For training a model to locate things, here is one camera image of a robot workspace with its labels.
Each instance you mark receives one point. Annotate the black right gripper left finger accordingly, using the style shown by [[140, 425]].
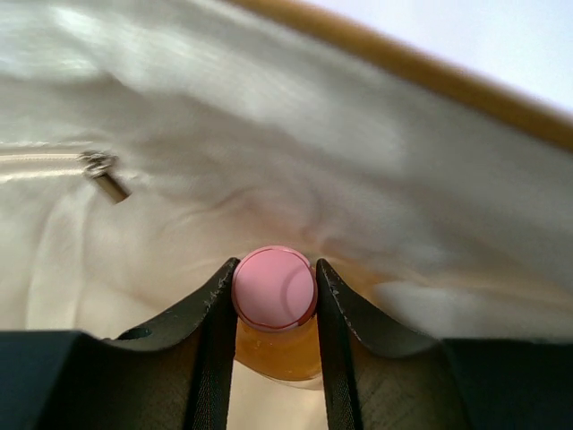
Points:
[[175, 369]]

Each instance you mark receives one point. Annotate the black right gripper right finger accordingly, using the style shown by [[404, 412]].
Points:
[[376, 373]]

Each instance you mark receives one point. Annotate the pink capped orange bottle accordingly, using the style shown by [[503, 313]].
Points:
[[275, 296]]

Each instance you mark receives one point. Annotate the tan canvas bag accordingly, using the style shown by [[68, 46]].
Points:
[[442, 199]]

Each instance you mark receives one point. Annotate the metal zipper pull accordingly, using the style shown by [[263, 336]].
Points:
[[98, 167]]

